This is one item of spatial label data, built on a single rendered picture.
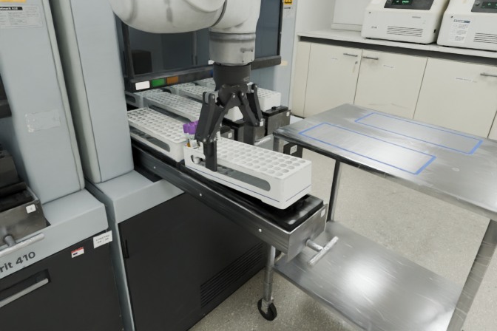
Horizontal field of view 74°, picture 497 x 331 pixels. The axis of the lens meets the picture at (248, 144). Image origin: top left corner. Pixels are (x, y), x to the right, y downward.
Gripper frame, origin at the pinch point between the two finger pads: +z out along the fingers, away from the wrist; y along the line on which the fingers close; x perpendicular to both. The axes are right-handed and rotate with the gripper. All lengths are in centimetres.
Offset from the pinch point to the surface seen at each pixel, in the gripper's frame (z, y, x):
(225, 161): -1.1, -4.9, -3.5
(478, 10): -28, 231, 0
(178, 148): 1.9, -4.4, 13.5
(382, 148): 4.8, 39.1, -19.7
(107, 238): 22.9, -21.8, 20.7
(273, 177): -2.3, -5.0, -15.9
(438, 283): 59, 65, -41
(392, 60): 11, 229, 48
